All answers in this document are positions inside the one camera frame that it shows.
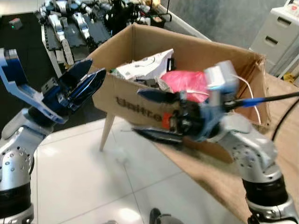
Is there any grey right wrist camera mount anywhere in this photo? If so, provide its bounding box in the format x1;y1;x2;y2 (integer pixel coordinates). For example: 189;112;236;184
202;61;240;110

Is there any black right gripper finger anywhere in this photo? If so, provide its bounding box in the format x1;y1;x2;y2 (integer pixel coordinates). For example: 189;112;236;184
137;88;184;105
132;127;185;146

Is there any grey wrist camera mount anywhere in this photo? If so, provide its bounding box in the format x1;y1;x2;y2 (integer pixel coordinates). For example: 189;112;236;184
202;61;240;110
0;47;68;126

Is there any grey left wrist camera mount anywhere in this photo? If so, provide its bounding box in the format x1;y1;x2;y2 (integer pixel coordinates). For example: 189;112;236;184
0;47;68;126

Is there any red plastic bag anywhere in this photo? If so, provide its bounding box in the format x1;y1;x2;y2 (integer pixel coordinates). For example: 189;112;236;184
160;70;211;104

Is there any black equipment heap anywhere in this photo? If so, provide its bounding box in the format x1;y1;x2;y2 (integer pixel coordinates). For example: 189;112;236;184
104;4;171;35

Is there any large brown cardboard box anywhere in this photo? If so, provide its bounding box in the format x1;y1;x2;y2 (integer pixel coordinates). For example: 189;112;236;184
88;23;271;137

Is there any black cable with blue plug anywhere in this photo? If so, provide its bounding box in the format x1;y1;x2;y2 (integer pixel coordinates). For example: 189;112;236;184
223;92;299;140

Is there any wooden table leg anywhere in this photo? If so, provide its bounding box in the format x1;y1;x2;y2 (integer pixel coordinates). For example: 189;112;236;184
99;113;115;151

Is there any white printed carton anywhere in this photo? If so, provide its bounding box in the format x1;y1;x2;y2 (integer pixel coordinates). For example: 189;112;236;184
111;49;174;86

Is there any small yellow object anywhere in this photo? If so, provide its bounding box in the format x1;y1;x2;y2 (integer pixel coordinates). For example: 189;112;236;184
282;72;298;84

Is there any white drawer cabinet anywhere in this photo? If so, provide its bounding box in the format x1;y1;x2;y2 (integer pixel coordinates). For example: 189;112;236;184
249;0;299;77

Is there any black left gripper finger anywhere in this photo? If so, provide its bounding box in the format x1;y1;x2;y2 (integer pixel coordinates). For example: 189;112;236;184
69;69;107;112
60;58;93;91

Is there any black floor mat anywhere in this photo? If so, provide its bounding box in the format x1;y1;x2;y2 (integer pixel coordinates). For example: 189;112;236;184
0;12;110;133

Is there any thin white cable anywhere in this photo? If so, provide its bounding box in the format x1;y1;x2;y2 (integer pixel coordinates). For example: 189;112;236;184
234;75;263;126

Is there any grey robot lying down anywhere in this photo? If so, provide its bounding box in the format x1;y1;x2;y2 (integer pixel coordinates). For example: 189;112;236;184
37;0;113;79

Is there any small grey box green light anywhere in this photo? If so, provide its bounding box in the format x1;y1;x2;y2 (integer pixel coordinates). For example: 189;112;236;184
8;18;23;30

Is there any crumpled clear plastic scrap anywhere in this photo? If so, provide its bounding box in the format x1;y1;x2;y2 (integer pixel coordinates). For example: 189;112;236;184
114;148;130;165

